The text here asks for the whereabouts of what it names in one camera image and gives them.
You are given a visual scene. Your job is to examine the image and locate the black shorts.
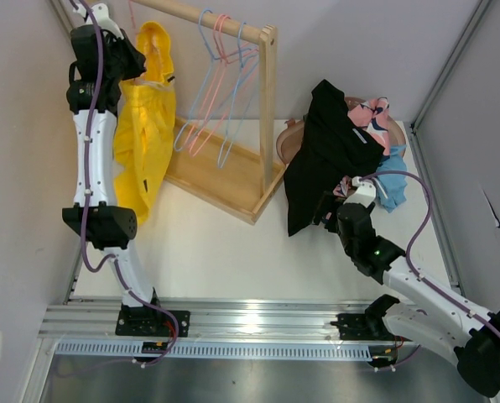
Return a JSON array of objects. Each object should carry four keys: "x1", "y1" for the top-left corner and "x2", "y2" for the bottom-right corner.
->
[{"x1": 284, "y1": 79, "x2": 384, "y2": 237}]

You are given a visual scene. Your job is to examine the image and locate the light blue shorts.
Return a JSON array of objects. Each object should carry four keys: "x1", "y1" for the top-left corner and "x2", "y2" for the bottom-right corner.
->
[{"x1": 377, "y1": 144, "x2": 407, "y2": 213}]

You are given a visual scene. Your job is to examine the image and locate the yellow shorts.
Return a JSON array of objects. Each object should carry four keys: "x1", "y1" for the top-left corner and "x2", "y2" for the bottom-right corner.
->
[{"x1": 113, "y1": 21, "x2": 176, "y2": 224}]

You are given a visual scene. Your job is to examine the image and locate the pink patterned shorts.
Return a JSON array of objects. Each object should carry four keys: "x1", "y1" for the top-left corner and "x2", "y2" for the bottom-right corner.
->
[{"x1": 320, "y1": 97, "x2": 393, "y2": 223}]

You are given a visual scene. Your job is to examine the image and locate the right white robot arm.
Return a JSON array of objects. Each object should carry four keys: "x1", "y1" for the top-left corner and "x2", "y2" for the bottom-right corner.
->
[{"x1": 326, "y1": 198, "x2": 500, "y2": 398}]

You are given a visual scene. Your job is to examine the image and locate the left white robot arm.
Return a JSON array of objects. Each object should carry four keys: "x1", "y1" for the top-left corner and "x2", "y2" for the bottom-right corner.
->
[{"x1": 62, "y1": 24, "x2": 164, "y2": 336}]

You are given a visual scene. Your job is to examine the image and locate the pink translucent plastic basin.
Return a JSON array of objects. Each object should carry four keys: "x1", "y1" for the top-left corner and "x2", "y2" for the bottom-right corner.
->
[{"x1": 276, "y1": 97, "x2": 406, "y2": 165}]

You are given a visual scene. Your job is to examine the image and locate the wooden clothes rack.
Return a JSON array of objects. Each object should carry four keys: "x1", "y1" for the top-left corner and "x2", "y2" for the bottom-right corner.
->
[{"x1": 143, "y1": 1, "x2": 284, "y2": 224}]

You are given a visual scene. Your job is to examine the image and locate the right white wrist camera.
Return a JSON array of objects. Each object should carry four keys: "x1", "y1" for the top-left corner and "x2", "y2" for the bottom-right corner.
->
[{"x1": 343, "y1": 176, "x2": 377, "y2": 207}]

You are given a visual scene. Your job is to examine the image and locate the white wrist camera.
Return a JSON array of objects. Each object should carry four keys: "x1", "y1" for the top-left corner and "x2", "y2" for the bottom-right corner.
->
[
  {"x1": 343, "y1": 176, "x2": 377, "y2": 207},
  {"x1": 73, "y1": 1, "x2": 124, "y2": 39}
]

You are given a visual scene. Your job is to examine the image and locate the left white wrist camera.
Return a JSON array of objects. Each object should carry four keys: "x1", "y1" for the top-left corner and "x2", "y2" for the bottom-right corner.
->
[{"x1": 73, "y1": 1, "x2": 124, "y2": 39}]

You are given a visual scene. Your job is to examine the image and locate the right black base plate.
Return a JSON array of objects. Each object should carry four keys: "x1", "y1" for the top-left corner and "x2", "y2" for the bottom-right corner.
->
[{"x1": 330, "y1": 313, "x2": 395, "y2": 341}]

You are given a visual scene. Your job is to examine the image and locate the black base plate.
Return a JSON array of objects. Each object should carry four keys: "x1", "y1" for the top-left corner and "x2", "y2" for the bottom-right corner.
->
[
  {"x1": 330, "y1": 313, "x2": 395, "y2": 341},
  {"x1": 115, "y1": 304, "x2": 175, "y2": 338}
]

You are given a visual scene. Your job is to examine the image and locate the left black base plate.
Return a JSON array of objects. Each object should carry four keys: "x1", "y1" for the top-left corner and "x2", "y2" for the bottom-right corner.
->
[{"x1": 115, "y1": 304, "x2": 175, "y2": 338}]

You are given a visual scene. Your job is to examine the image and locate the aluminium mounting rail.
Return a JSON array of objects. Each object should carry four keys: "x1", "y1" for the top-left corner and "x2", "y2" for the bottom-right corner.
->
[{"x1": 38, "y1": 298, "x2": 369, "y2": 343}]

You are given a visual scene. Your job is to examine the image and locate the slotted cable duct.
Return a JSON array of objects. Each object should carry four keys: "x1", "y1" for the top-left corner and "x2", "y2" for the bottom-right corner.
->
[{"x1": 55, "y1": 339, "x2": 394, "y2": 362}]

